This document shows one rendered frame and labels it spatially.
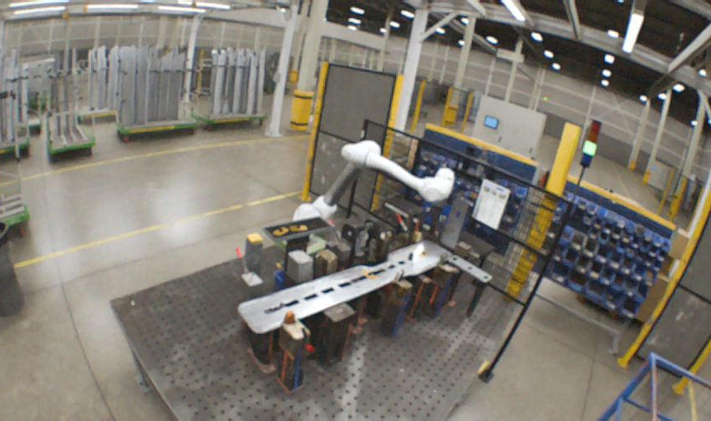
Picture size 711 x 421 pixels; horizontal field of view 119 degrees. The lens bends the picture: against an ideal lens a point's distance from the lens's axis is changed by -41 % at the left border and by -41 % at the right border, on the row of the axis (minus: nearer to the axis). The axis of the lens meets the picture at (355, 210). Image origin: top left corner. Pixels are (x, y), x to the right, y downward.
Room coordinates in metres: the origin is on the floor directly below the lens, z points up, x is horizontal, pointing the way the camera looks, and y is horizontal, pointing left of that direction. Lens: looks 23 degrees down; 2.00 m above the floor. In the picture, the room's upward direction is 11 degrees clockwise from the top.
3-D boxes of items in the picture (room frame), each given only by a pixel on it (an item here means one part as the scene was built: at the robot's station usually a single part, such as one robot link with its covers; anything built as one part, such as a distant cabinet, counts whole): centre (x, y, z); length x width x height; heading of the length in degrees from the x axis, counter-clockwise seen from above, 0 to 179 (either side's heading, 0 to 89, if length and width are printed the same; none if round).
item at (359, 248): (1.75, -0.06, 0.94); 0.18 x 0.13 x 0.49; 137
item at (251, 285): (1.22, 0.39, 0.88); 0.11 x 0.10 x 0.36; 47
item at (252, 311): (1.52, -0.13, 1.00); 1.38 x 0.22 x 0.02; 137
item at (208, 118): (8.75, 3.78, 0.88); 1.91 x 1.01 x 1.76; 147
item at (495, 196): (2.21, -0.91, 1.30); 0.23 x 0.02 x 0.31; 47
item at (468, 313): (1.72, -0.84, 0.84); 0.11 x 0.06 x 0.29; 47
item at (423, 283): (1.62, -0.45, 0.84); 0.11 x 0.08 x 0.29; 47
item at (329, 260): (1.53, 0.09, 0.89); 0.13 x 0.11 x 0.38; 47
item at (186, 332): (1.71, -0.16, 0.68); 2.56 x 1.61 x 0.04; 145
